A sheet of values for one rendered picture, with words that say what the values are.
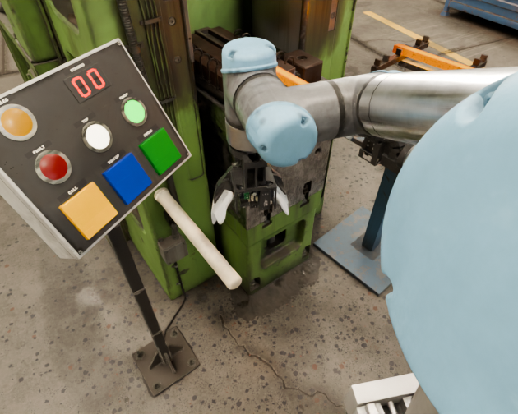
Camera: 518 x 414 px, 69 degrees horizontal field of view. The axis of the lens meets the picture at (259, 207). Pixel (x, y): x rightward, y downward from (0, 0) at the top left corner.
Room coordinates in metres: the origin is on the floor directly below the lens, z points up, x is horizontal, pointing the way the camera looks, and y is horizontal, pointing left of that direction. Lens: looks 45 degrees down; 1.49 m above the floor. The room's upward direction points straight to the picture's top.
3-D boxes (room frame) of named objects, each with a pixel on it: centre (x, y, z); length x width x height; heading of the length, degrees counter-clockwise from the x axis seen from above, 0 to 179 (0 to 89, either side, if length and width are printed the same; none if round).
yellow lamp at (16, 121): (0.51, 0.38, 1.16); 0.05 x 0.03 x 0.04; 127
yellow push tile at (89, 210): (0.47, 0.31, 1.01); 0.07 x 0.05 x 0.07; 152
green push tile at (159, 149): (0.65, 0.21, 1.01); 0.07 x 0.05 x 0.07; 152
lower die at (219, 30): (1.19, 0.10, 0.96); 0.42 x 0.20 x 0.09; 37
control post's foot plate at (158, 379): (0.62, 0.37, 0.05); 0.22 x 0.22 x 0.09; 37
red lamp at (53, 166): (0.49, 0.35, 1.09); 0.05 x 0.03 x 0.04; 127
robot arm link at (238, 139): (0.50, 0.01, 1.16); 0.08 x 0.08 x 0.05
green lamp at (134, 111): (0.67, 0.25, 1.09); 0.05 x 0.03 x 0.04; 127
